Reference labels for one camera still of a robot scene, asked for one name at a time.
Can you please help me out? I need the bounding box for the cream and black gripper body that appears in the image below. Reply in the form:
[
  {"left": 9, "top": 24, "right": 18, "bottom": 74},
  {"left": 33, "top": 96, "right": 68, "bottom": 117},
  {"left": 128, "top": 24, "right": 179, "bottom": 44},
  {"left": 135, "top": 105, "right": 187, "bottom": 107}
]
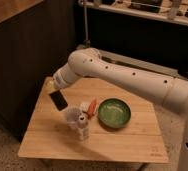
[{"left": 46, "top": 80, "right": 68, "bottom": 111}]

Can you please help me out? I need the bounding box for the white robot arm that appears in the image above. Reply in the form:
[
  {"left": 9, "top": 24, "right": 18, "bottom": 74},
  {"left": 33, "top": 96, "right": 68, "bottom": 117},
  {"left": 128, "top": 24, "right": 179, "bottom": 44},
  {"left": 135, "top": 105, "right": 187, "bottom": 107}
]
[{"left": 48, "top": 48, "right": 188, "bottom": 171}]

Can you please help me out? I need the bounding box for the grey ceramic cup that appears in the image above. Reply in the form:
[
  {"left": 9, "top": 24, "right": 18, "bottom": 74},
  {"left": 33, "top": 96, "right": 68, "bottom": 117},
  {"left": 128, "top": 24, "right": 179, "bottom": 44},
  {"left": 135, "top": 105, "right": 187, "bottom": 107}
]
[{"left": 63, "top": 107, "right": 82, "bottom": 130}]

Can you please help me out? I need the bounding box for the green ceramic bowl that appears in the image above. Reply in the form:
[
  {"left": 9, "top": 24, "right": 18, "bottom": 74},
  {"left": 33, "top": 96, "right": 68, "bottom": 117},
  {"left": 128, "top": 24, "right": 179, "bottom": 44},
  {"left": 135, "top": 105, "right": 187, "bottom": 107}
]
[{"left": 98, "top": 98, "right": 131, "bottom": 129}]

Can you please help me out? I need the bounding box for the orange carrot toy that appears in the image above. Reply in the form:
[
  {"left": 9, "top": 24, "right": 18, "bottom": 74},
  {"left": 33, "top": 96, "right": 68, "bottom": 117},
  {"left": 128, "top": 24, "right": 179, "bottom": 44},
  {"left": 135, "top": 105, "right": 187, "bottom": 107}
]
[{"left": 87, "top": 99, "right": 97, "bottom": 118}]

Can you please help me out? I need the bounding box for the dark wooden cabinet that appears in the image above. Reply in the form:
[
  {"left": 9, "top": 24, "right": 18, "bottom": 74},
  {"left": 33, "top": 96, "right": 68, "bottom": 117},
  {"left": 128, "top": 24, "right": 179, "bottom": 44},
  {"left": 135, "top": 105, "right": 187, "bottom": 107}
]
[{"left": 0, "top": 0, "right": 76, "bottom": 140}]

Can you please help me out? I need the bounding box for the wooden side table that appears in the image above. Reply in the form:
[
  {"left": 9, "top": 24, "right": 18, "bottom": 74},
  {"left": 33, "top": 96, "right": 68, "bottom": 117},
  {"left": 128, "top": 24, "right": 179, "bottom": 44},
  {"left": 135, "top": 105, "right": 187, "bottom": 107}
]
[{"left": 18, "top": 78, "right": 168, "bottom": 163}]

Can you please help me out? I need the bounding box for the clear plastic bottle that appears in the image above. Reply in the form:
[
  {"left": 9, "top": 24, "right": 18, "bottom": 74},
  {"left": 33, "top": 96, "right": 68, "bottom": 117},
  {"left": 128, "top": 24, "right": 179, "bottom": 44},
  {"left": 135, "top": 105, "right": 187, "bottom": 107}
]
[{"left": 77, "top": 115, "right": 89, "bottom": 140}]

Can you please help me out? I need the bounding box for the metal shelf rack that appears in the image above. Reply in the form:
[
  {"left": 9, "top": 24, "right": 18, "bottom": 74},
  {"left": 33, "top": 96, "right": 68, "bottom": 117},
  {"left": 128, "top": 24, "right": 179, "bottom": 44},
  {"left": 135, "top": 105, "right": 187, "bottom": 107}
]
[{"left": 87, "top": 8, "right": 188, "bottom": 79}]

